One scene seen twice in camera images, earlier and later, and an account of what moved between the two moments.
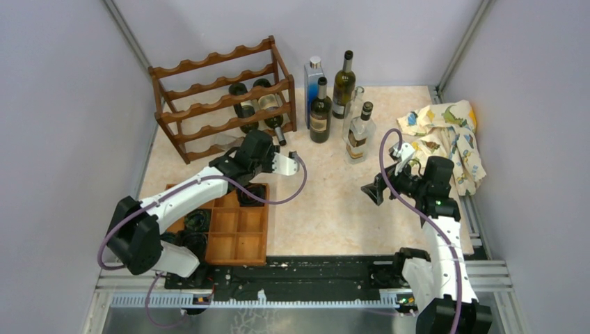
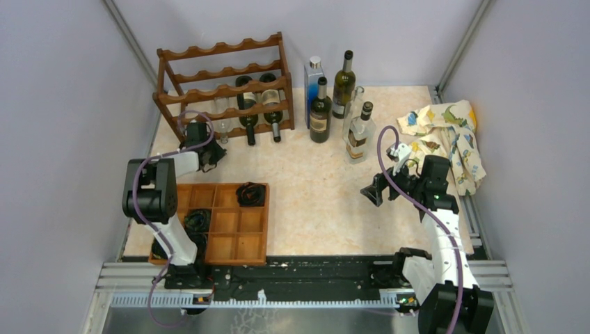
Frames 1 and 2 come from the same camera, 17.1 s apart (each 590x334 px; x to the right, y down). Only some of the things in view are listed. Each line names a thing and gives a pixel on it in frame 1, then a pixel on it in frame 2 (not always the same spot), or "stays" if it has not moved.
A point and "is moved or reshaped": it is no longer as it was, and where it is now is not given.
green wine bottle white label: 243,108 is moved or reshaped
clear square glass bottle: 235,143 -> 222,126
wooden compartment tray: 238,235 stays
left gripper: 273,148 -> 218,154
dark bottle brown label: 321,122 stays
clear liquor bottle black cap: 362,133 stays
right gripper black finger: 376,190 stays
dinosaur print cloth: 447,130 stays
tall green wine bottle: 344,87 stays
